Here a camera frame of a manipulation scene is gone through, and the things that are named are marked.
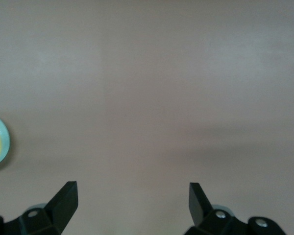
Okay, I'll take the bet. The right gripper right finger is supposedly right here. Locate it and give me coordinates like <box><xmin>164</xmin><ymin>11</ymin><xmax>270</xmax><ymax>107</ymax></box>
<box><xmin>184</xmin><ymin>182</ymin><xmax>289</xmax><ymax>235</ymax></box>

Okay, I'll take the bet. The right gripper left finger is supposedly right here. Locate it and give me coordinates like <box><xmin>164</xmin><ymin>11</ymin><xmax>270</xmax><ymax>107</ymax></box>
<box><xmin>0</xmin><ymin>181</ymin><xmax>79</xmax><ymax>235</ymax></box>

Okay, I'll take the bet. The pale green round plate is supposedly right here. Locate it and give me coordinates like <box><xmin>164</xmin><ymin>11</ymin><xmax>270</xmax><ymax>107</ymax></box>
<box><xmin>0</xmin><ymin>112</ymin><xmax>11</xmax><ymax>173</ymax></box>

